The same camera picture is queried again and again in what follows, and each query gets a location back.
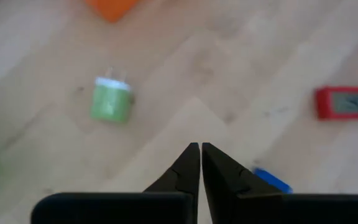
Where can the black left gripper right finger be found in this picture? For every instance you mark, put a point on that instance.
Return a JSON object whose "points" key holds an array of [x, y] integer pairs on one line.
{"points": [[244, 205]]}

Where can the red digital timer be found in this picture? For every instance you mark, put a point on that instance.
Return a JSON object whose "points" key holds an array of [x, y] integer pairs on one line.
{"points": [[322, 102]]}

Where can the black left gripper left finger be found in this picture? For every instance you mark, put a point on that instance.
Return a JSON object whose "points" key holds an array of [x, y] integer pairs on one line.
{"points": [[166, 208]]}

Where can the green USB wall charger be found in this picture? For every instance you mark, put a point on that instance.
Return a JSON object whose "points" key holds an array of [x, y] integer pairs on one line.
{"points": [[110, 102]]}

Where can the orange plastic basket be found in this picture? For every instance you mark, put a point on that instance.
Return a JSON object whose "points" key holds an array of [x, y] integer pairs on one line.
{"points": [[112, 7]]}

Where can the blue plastic box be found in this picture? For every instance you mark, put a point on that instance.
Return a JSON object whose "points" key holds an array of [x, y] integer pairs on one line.
{"points": [[272, 180]]}

